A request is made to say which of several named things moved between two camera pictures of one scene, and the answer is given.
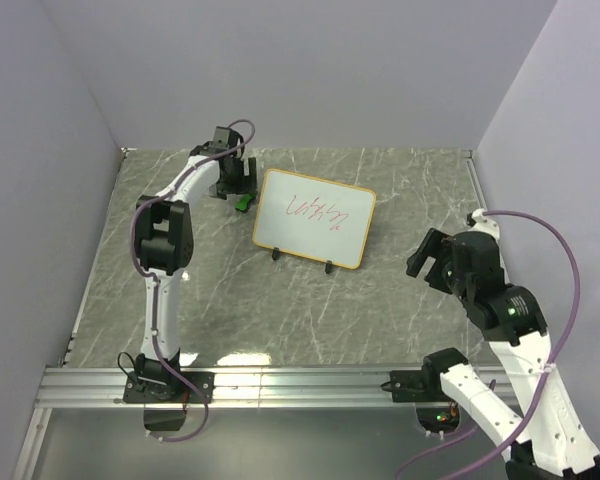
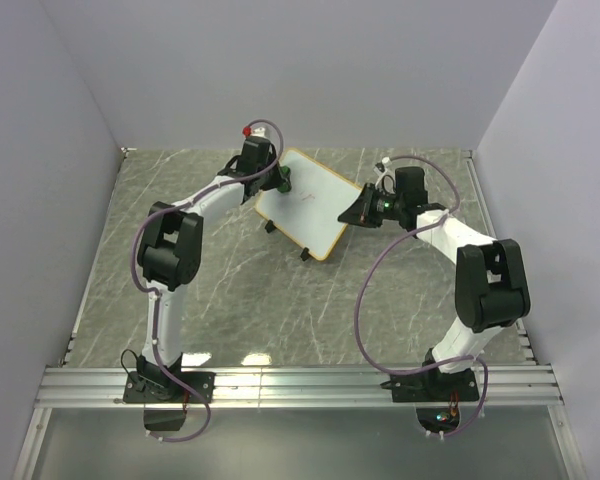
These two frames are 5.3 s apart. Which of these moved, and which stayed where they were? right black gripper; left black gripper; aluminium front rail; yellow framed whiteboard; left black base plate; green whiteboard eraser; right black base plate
Moved: left black gripper; green whiteboard eraser; yellow framed whiteboard; right black gripper
Stayed: aluminium front rail; right black base plate; left black base plate
